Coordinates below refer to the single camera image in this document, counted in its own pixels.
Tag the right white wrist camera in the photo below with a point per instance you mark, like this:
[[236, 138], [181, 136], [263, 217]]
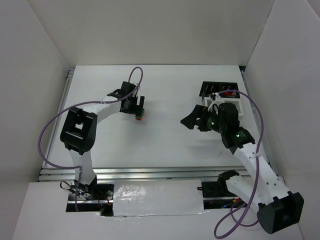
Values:
[[213, 99]]

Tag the red curved lego brick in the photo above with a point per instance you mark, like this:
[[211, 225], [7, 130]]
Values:
[[230, 94]]

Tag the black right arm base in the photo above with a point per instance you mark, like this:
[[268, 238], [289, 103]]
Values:
[[216, 196]]

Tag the black two-slot container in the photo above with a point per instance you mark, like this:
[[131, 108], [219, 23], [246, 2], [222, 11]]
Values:
[[209, 87]]

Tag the long green lego brick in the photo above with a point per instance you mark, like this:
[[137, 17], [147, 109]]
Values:
[[142, 111]]

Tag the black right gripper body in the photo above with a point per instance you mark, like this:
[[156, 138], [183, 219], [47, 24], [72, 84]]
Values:
[[200, 120]]

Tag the white foil cover panel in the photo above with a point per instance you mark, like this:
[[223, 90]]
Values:
[[157, 198]]

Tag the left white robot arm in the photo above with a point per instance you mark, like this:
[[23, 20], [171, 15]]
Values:
[[80, 129]]

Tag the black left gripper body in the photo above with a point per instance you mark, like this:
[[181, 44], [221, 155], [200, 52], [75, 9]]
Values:
[[137, 106]]

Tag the long red lego plate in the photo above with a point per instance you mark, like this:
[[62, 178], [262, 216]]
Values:
[[139, 118]]

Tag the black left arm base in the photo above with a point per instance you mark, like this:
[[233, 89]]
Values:
[[100, 202]]

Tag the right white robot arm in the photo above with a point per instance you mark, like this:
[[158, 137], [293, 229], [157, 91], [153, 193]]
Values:
[[276, 206]]

